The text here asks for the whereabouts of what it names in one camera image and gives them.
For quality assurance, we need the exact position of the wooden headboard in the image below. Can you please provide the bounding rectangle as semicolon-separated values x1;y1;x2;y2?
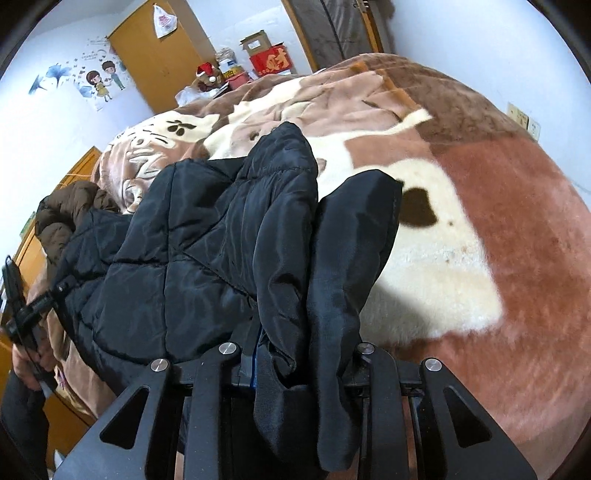
0;147;103;455

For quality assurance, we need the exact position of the black puffer jacket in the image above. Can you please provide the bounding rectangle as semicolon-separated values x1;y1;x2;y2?
34;121;404;472

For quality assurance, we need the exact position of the white plastic bag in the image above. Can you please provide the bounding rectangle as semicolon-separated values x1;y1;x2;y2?
152;4;179;40

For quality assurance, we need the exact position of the clear plastic jar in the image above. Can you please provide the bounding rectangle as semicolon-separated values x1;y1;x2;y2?
217;47;253;85

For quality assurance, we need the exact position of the wooden wardrobe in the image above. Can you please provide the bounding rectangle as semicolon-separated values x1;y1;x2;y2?
107;0;218;117

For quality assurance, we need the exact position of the person's left hand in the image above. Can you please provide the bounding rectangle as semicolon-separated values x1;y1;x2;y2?
11;318;58;398

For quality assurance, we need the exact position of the red gift box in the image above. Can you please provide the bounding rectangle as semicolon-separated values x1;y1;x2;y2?
249;44;293;77

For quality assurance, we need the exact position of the brown and cream printed blanket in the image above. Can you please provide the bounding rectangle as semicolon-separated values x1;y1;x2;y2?
46;52;588;480

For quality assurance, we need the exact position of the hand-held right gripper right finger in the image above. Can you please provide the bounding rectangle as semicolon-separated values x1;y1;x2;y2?
344;342;539;480

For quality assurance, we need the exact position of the brown puffer jacket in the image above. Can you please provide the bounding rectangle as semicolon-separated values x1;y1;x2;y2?
34;180;124;269

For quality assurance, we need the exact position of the cartoon couple wall poster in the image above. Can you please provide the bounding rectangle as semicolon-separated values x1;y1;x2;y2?
81;39;129;112

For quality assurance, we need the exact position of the blue flower wall decal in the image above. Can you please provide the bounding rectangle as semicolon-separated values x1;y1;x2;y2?
28;64;73;96

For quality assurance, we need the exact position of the grey zipped fabric cover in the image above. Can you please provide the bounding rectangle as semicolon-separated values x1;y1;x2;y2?
295;0;371;73

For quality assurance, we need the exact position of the open cardboard box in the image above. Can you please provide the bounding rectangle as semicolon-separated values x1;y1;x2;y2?
239;30;273;58

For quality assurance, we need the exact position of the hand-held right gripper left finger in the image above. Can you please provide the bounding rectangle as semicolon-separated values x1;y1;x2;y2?
54;318;265;480

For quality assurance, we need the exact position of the person's left forearm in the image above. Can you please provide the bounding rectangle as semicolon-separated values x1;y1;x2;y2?
0;369;49;480

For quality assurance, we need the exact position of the plush toy with santa hat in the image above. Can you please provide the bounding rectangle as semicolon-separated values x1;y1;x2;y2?
193;62;230;94

